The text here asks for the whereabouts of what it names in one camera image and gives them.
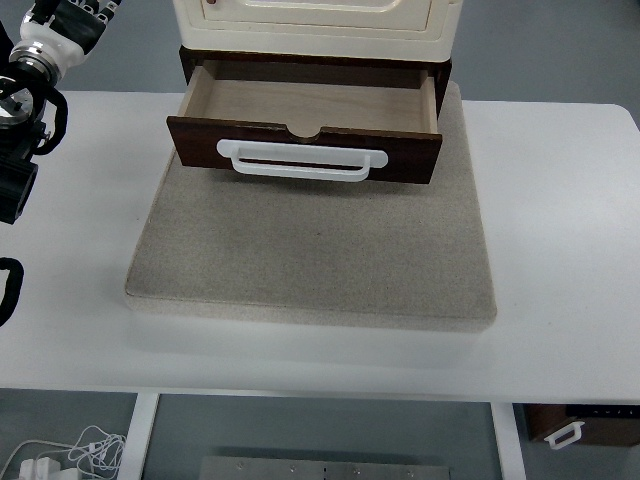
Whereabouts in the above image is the dark brown wooden drawer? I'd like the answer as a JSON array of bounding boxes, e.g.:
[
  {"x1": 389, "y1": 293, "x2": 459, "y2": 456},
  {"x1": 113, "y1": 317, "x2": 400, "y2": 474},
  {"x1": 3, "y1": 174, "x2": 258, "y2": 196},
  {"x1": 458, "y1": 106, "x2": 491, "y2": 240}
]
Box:
[{"x1": 166, "y1": 60, "x2": 445, "y2": 186}]

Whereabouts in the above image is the white drawer handle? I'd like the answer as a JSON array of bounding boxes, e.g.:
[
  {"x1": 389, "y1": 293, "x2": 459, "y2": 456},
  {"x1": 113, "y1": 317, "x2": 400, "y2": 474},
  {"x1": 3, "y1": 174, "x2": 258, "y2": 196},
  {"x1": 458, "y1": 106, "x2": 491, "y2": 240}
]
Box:
[{"x1": 216, "y1": 138, "x2": 390, "y2": 184}]

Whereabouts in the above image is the beige grey fabric mat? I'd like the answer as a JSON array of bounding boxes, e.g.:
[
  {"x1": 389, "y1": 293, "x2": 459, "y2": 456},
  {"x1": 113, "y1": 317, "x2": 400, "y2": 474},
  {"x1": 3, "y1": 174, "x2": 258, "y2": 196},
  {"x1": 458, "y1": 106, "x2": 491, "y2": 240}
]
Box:
[{"x1": 123, "y1": 79, "x2": 500, "y2": 334}]

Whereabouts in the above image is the white table leg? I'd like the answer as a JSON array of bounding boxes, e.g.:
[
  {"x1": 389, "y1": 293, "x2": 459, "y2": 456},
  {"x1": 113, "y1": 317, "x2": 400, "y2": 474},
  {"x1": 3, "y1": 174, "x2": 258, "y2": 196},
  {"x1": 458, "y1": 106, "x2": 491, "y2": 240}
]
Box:
[
  {"x1": 119, "y1": 392, "x2": 162, "y2": 480},
  {"x1": 489, "y1": 400, "x2": 528, "y2": 480}
]

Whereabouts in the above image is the brown wooden box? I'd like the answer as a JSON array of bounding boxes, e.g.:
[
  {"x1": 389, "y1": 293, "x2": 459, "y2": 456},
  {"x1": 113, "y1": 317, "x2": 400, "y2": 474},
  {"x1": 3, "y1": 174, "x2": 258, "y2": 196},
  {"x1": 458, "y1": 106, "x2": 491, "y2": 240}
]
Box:
[{"x1": 522, "y1": 403, "x2": 640, "y2": 449}]

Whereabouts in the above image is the white power adapter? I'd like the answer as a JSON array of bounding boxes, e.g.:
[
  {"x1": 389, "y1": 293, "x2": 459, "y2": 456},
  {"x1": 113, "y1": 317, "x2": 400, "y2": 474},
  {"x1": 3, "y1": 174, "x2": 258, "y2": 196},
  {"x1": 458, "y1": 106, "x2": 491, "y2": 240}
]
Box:
[{"x1": 18, "y1": 455, "x2": 65, "y2": 480}]

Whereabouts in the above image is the cream plastic cabinet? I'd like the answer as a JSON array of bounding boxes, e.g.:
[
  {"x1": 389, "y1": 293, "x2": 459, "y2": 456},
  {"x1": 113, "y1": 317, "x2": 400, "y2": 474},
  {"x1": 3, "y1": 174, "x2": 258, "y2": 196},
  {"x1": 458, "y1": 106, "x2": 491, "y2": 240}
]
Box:
[{"x1": 172, "y1": 0, "x2": 464, "y2": 64}]

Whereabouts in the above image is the grey metal plate with screws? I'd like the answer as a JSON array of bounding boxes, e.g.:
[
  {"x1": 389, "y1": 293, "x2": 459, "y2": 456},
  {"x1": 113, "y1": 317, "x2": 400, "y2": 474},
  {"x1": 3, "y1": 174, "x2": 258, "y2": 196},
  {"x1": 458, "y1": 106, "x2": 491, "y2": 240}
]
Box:
[{"x1": 199, "y1": 455, "x2": 455, "y2": 480}]

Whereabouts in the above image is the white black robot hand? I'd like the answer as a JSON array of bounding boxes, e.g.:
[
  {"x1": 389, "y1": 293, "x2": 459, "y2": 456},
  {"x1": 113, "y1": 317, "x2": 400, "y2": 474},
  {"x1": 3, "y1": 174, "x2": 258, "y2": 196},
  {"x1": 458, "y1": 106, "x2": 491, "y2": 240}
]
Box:
[{"x1": 18, "y1": 0, "x2": 122, "y2": 69}]

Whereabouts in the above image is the white cable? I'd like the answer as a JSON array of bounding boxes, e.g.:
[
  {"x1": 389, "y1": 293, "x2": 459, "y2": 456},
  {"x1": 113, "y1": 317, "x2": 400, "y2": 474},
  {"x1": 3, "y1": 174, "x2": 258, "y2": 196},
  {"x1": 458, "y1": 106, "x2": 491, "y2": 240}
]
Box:
[{"x1": 0, "y1": 424, "x2": 129, "y2": 480}]

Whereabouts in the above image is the small white box handle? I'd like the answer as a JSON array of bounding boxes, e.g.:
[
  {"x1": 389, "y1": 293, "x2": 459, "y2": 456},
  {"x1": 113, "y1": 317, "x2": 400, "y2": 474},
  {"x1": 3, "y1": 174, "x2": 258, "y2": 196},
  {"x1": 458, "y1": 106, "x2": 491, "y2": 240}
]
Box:
[{"x1": 543, "y1": 420, "x2": 586, "y2": 450}]

